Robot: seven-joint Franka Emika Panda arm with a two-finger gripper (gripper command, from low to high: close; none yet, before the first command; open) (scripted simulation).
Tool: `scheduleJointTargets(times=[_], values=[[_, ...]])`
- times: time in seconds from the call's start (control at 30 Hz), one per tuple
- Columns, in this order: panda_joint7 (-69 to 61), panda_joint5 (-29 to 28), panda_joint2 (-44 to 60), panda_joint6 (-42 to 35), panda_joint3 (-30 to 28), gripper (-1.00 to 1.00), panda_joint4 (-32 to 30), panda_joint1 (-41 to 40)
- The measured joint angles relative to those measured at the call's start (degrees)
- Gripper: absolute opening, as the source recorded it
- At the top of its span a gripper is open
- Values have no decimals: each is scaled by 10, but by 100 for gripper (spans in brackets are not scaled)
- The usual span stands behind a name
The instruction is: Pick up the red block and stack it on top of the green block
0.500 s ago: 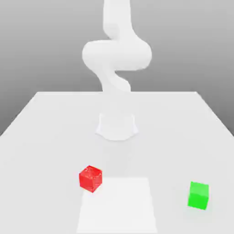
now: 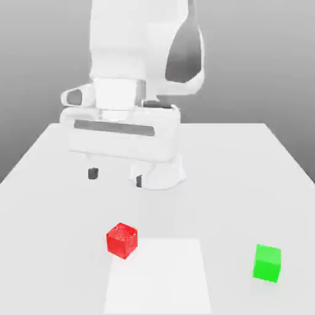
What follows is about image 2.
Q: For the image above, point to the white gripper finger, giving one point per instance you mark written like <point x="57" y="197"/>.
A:
<point x="138" y="181"/>
<point x="93" y="173"/>

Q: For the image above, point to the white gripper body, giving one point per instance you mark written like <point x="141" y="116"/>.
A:
<point x="118" y="142"/>

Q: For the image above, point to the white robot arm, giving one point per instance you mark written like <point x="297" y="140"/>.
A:
<point x="118" y="37"/>

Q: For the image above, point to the small red cube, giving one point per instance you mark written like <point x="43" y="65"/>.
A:
<point x="121" y="240"/>

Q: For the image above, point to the small green cube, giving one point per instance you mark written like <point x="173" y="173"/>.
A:
<point x="267" y="263"/>

